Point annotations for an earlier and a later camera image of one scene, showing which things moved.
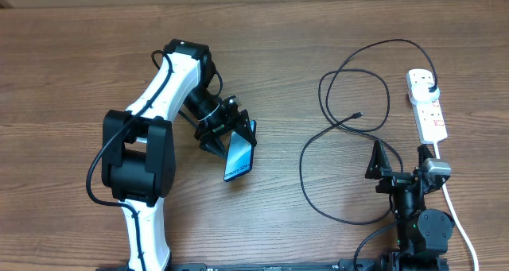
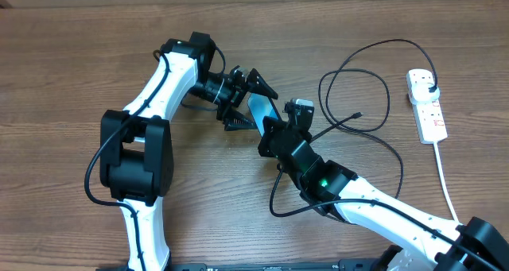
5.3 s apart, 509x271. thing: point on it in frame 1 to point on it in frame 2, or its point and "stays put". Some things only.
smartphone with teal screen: [240, 156] to [260, 106]
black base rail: [372, 265] stays put
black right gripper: [375, 172] to [267, 151]
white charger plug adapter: [423, 93] stays put
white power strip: [429, 118] stays put
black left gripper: [240, 122] to [238, 92]
